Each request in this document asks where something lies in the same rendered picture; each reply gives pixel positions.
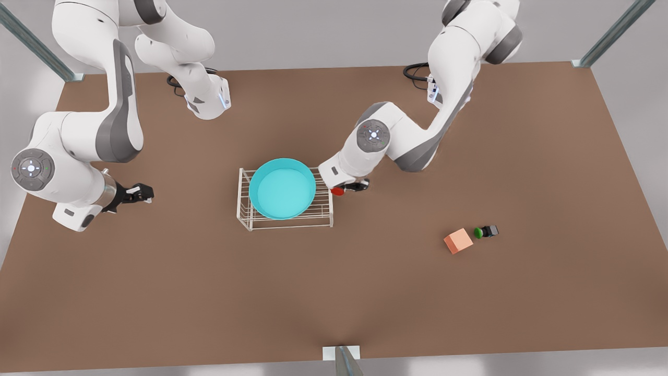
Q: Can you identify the black cable loop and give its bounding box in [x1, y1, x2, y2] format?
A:
[403, 62, 432, 90]
[166, 67, 218, 98]

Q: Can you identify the silver frame post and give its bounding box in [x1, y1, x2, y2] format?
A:
[322, 345, 364, 376]
[571, 0, 657, 68]
[0, 4, 85, 83]

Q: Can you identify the orange cube block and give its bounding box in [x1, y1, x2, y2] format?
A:
[444, 228, 474, 255]

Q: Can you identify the cyan round plate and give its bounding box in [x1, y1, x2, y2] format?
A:
[248, 158, 317, 220]

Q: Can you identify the white wire shelf rack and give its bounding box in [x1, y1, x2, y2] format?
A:
[236, 167, 335, 232]

